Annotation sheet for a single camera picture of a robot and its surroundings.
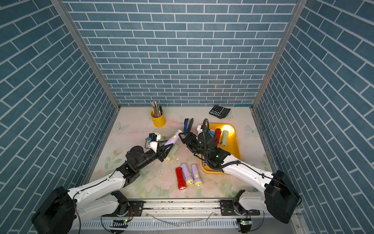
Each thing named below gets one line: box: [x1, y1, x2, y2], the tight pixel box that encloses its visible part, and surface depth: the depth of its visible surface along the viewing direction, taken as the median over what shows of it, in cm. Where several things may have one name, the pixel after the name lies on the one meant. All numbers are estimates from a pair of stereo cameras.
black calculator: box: [208, 104, 231, 119], surface depth 118 cm
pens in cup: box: [149, 100, 164, 118], surface depth 104 cm
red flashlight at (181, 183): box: [175, 166, 187, 191], surface depth 84 cm
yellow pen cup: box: [150, 110, 167, 128], surface depth 104 cm
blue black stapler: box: [183, 117, 194, 134], surface depth 110 cm
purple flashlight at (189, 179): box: [180, 162, 195, 186], surface depth 84 cm
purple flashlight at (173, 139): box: [164, 129, 183, 147], surface depth 78 cm
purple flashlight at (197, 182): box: [190, 163, 204, 187], surface depth 84 cm
